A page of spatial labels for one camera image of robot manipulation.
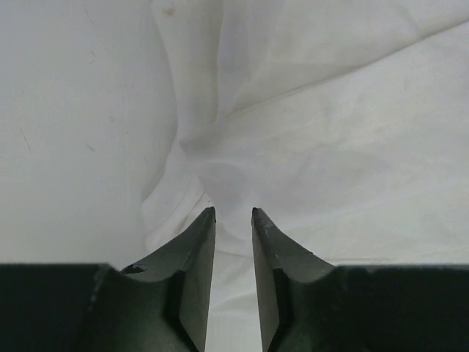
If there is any plain white t-shirt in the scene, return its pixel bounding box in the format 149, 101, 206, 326
141, 0, 469, 323

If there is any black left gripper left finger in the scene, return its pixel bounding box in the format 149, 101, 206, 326
78, 207, 215, 351

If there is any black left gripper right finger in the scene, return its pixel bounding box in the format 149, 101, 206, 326
251, 208, 388, 351

